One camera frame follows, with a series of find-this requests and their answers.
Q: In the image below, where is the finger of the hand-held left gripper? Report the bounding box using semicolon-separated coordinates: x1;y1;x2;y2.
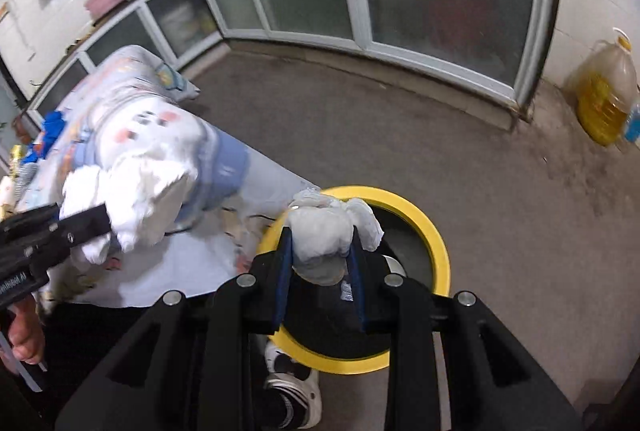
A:
52;204;112;248

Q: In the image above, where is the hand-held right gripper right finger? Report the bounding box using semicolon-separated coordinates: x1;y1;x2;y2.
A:
347;231;583;431

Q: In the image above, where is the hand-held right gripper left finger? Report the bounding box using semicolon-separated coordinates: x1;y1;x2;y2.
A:
55;226;294;431

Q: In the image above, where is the small white tissue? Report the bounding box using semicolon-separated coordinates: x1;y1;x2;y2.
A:
289;188;385;287

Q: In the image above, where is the large white tissue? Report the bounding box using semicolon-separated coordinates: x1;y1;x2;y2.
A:
59;151;199;264

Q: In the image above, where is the yellow-rimmed trash bin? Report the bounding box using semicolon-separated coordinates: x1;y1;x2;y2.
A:
255;185;451;374

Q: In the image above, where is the person's left hand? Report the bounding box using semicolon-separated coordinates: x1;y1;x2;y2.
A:
9;297;47;366

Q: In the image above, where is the cartoon printed tablecloth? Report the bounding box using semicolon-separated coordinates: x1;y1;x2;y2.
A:
0;45;323;312

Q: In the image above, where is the blue crumpled plastic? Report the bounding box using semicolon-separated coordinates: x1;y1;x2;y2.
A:
30;110;69;162

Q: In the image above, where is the white and black sneaker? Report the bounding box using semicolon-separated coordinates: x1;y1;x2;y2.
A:
262;341;322;430

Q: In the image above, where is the yellow cooking oil jug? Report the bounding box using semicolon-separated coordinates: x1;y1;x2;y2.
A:
574;28;639;147

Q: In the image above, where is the clear blue-label bottle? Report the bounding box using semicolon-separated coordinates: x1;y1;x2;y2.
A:
624;86;640;148

